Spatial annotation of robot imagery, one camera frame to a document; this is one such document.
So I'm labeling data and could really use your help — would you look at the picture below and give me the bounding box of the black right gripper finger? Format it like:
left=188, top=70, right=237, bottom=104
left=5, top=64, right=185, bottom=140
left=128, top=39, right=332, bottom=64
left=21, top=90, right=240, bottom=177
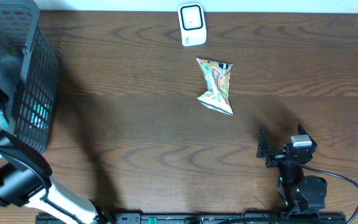
left=256, top=129, right=270, bottom=158
left=297, top=124, right=309, bottom=136

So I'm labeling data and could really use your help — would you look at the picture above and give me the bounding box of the yellow snack chip bag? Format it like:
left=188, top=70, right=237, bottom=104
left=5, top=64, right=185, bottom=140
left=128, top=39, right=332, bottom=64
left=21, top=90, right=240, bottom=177
left=196, top=58, right=234, bottom=116

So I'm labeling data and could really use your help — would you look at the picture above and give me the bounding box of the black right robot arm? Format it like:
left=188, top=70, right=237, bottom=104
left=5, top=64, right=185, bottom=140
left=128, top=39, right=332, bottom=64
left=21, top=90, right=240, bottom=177
left=257, top=124, right=327, bottom=218

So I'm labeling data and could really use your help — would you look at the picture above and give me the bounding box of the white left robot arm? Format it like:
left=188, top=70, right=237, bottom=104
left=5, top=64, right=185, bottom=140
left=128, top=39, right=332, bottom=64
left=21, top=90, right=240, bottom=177
left=0, top=89, right=114, bottom=223

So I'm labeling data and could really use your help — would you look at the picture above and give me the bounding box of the white barcode scanner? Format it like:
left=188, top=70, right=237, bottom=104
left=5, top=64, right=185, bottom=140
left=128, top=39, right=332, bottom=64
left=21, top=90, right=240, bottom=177
left=178, top=2, right=207, bottom=47

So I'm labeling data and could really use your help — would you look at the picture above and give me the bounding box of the grey plastic shopping basket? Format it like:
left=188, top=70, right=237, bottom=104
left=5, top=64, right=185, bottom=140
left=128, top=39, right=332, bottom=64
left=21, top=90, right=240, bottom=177
left=0, top=1, right=60, bottom=154

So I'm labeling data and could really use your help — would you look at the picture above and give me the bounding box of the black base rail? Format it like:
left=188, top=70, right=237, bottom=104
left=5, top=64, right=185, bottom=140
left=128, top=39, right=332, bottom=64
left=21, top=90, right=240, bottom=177
left=35, top=212, right=347, bottom=224

